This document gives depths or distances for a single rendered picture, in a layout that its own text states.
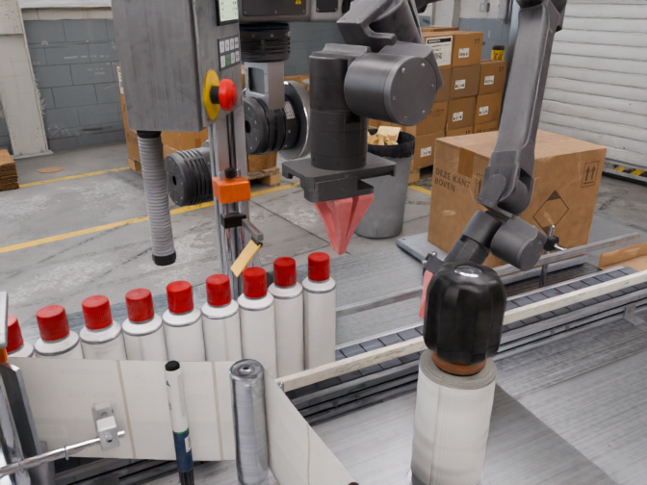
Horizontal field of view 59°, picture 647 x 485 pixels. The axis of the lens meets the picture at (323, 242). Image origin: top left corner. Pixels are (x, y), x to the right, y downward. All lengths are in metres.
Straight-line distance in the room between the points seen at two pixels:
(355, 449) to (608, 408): 0.44
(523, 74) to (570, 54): 4.47
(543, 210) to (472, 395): 0.78
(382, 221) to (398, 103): 3.11
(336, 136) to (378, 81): 0.08
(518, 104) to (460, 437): 0.59
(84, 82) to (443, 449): 5.86
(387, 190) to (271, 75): 2.20
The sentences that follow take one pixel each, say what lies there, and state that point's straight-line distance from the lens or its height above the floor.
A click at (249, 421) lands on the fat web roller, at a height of 1.01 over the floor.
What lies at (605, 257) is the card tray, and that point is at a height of 0.86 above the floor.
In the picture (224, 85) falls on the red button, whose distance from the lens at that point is 0.71.
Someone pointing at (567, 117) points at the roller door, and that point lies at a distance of 5.55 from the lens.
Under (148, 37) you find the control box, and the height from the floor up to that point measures 1.39.
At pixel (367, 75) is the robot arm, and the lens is 0.50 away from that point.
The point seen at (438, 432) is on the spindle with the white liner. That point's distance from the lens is 0.67.
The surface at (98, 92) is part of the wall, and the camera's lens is 6.34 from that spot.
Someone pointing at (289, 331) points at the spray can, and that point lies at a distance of 0.85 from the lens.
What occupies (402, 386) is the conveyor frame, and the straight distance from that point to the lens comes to 0.98.
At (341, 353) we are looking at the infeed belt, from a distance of 0.98.
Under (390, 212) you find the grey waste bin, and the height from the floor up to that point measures 0.18.
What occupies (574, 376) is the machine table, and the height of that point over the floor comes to 0.83.
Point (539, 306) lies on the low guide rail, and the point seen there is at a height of 0.91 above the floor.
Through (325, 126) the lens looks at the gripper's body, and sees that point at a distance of 0.55.
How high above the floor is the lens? 1.44
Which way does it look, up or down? 24 degrees down
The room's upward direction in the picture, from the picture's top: straight up
